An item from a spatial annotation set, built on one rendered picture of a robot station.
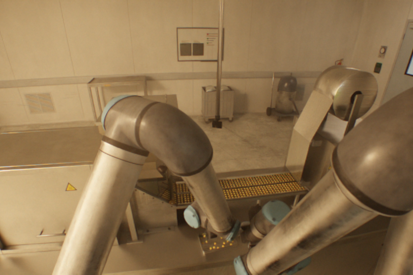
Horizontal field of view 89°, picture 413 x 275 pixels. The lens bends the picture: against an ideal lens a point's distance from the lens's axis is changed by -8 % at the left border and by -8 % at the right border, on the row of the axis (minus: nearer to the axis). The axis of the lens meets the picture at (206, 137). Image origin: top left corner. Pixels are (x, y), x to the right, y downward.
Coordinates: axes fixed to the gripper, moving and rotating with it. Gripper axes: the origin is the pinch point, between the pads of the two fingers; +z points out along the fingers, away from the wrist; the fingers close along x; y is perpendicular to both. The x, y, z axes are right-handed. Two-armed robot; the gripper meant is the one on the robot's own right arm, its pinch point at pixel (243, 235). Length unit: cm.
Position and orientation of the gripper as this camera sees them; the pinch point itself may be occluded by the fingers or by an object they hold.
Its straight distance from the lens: 111.7
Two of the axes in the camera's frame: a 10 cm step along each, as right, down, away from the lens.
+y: 0.8, 7.7, -6.3
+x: 9.8, 0.5, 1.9
